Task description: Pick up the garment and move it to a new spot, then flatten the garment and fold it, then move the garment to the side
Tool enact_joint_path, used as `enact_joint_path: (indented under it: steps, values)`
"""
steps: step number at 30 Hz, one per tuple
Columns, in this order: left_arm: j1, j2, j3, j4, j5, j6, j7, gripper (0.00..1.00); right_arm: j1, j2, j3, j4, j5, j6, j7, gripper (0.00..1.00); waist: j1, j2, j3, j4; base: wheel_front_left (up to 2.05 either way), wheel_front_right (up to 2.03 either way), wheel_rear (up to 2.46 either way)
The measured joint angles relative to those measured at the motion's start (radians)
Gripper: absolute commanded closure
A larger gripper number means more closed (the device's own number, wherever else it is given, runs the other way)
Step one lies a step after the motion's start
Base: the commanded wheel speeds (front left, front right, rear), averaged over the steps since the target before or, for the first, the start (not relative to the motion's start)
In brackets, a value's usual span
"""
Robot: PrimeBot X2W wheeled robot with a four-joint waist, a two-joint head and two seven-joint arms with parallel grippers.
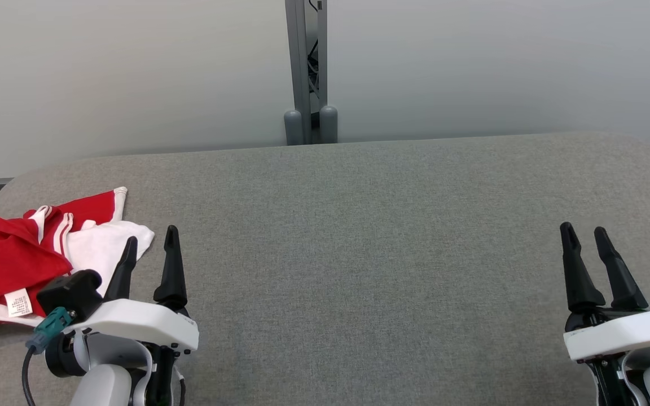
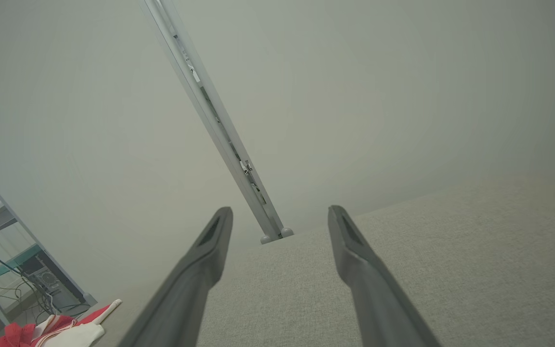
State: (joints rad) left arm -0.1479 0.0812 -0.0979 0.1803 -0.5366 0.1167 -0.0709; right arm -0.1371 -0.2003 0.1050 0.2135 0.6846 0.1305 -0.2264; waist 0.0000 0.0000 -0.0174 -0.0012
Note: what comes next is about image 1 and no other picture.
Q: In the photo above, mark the teal left camera connector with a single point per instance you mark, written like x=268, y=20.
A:
x=51, y=327

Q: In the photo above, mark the red white basketball jersey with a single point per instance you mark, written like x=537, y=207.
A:
x=105, y=248

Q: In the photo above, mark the grey metal partition post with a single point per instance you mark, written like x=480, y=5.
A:
x=302, y=62

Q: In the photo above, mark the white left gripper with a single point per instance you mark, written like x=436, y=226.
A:
x=133, y=321

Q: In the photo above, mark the grey cylindrical post foot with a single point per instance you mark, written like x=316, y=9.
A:
x=293, y=128
x=329, y=125

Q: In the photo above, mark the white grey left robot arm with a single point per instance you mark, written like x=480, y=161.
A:
x=102, y=383

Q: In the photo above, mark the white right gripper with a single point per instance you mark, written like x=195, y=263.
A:
x=624, y=332

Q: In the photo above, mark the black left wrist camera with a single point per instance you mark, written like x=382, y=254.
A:
x=71, y=293

